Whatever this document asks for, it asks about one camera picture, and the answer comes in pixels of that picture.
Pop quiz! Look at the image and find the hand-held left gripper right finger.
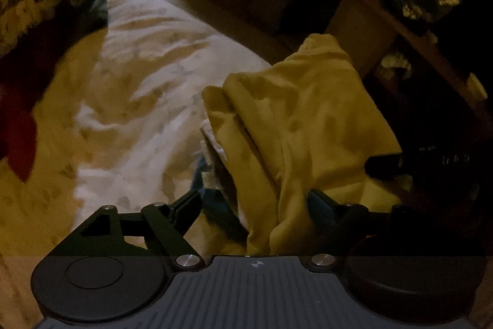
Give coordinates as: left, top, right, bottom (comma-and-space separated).
305, 189, 443, 272

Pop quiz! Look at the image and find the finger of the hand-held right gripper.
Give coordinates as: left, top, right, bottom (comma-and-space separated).
364, 149, 472, 179

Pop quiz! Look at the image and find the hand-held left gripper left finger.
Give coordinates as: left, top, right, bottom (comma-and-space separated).
58, 190, 203, 272

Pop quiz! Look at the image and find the yellow shirt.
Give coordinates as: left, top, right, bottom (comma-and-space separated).
201, 33, 403, 256

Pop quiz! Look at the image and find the blue cloth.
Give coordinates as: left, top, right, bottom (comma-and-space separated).
190, 155, 247, 237

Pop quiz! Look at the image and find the floral bed sheet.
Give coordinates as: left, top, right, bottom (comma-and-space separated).
0, 0, 270, 260

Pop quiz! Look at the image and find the wooden shelf unit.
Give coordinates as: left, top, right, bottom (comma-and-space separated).
148, 0, 493, 110

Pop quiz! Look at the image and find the red cloth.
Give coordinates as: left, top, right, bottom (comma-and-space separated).
0, 78, 39, 183

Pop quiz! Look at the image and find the dark grey cloth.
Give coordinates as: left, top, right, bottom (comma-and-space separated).
83, 0, 109, 31

